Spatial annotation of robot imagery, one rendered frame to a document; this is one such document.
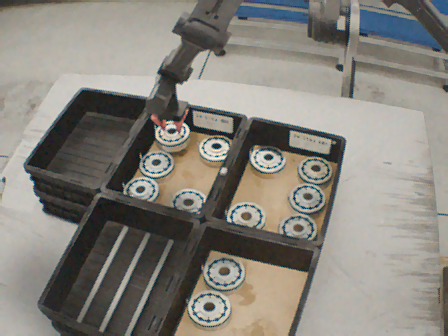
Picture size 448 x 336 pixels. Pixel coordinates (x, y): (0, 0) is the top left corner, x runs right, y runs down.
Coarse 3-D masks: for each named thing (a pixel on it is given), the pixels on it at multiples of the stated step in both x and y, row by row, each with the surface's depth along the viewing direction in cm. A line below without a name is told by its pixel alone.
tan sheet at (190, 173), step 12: (192, 132) 161; (156, 144) 158; (192, 144) 158; (180, 156) 154; (192, 156) 154; (180, 168) 151; (192, 168) 151; (204, 168) 151; (216, 168) 150; (180, 180) 148; (192, 180) 147; (204, 180) 147; (168, 192) 145; (204, 192) 144; (168, 204) 142
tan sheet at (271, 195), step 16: (288, 160) 152; (256, 176) 148; (288, 176) 148; (240, 192) 144; (256, 192) 144; (272, 192) 144; (272, 208) 140; (288, 208) 140; (272, 224) 136; (320, 224) 135
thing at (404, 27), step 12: (444, 0) 263; (360, 12) 288; (372, 12) 286; (384, 12) 282; (396, 12) 280; (444, 12) 270; (360, 24) 295; (372, 24) 292; (384, 24) 290; (396, 24) 287; (408, 24) 284; (420, 24) 282; (384, 36) 297; (396, 36) 294; (408, 36) 291; (420, 36) 288
